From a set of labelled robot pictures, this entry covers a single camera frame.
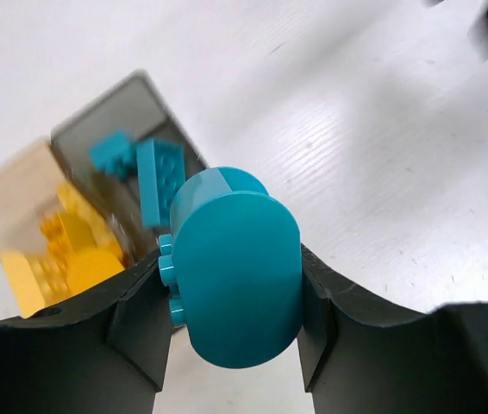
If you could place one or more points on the orange transparent container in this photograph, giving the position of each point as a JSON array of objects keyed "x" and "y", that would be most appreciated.
[{"x": 28, "y": 194}]

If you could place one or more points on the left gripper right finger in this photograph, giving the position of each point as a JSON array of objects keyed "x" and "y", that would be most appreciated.
[{"x": 361, "y": 353}]

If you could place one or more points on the teal lego block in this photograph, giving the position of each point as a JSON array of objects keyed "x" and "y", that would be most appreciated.
[{"x": 160, "y": 174}]

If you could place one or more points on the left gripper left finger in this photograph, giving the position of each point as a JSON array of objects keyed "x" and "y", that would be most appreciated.
[{"x": 102, "y": 351}]

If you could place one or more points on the yellow lego stack in container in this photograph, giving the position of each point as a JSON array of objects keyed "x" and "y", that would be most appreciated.
[{"x": 36, "y": 281}]

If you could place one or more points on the yellow round lego with sticker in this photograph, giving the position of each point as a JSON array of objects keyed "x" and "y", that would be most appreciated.
[{"x": 81, "y": 242}]

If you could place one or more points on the small teal lego piece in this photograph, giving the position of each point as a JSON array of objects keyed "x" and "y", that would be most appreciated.
[{"x": 114, "y": 155}]

